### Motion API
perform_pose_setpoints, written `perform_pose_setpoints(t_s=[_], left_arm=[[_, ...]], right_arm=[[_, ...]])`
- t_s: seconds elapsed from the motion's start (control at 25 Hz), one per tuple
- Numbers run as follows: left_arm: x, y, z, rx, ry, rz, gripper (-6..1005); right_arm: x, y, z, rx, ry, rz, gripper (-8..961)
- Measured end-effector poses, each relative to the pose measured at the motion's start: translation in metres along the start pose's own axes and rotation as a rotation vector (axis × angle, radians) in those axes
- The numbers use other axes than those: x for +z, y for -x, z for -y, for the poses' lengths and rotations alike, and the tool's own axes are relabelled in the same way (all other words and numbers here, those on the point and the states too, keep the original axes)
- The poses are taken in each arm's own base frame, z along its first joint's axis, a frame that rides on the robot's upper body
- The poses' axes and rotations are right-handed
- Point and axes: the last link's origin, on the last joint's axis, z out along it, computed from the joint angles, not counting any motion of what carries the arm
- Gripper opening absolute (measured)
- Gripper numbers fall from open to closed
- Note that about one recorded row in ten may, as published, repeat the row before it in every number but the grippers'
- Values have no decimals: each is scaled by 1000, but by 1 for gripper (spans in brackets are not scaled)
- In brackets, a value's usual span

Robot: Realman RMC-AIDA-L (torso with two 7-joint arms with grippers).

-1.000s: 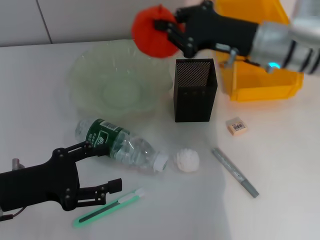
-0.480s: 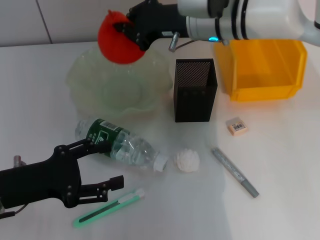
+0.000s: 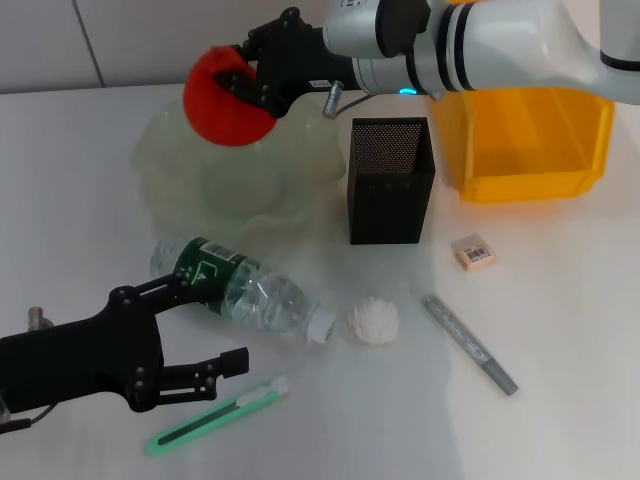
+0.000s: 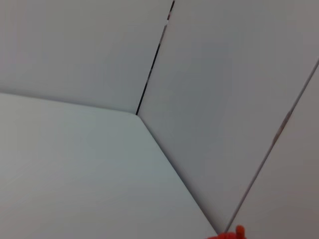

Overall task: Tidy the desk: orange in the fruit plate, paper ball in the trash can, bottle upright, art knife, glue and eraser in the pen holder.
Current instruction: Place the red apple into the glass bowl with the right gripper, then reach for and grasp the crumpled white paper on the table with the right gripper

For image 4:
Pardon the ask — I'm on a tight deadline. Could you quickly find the orange fruit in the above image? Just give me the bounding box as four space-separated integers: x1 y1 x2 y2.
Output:
206 225 246 239

